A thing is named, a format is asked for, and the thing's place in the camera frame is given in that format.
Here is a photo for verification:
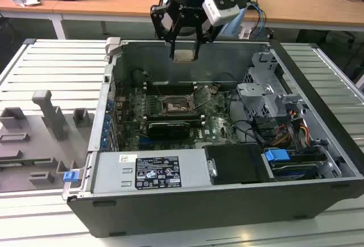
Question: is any metal socket cover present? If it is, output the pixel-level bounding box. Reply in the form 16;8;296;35
192;85;213;110

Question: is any black graphics card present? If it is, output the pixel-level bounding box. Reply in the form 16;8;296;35
147;120;191;140

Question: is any green RAM stick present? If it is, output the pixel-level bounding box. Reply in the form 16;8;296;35
0;158;53;166

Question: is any pale blue teach pendant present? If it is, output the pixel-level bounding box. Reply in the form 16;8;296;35
221;7;248;39

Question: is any silver metal drive cage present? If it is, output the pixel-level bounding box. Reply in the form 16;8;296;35
235;51;312;124

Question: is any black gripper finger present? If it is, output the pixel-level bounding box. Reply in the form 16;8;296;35
150;3;186;60
193;15;222;61

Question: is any silver square CPU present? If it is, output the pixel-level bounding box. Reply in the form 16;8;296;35
173;49;197;63

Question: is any black plastic shroud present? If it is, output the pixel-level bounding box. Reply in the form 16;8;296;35
204;143;275;186

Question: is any CPU socket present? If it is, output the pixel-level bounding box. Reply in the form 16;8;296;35
158;94;198;116

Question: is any thin metal locking lever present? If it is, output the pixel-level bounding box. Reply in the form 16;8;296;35
149;76;164;100

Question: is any black PC case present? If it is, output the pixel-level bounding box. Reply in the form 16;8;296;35
61;36;364;238

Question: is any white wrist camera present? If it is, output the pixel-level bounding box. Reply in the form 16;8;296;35
198;0;242;28

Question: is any gray plastic case latch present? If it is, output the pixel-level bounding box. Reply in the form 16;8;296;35
104;36;123;57

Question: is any gray parts rack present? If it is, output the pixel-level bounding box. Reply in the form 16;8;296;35
0;89;97;194

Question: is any hard disk in blue carrier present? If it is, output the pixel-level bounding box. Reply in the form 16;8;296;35
263;148;328;182

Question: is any RAM slot with white clips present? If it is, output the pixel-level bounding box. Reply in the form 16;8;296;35
143;81;197;87
143;85;198;90
144;118;205;124
144;114;202;120

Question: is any blue cable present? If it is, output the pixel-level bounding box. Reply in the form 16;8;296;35
250;2;267;39

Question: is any thick black cable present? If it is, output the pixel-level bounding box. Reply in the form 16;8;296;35
231;118;268;148

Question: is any coloured power wire bundle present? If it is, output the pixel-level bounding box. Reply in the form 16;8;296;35
274;124;311;145

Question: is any silver power supply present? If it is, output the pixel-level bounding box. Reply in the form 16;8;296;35
90;147;214;194

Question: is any green motherboard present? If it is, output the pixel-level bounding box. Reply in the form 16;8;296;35
112;83;251;151

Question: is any blue plastic case latch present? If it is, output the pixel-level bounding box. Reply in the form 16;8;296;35
63;170;79;184

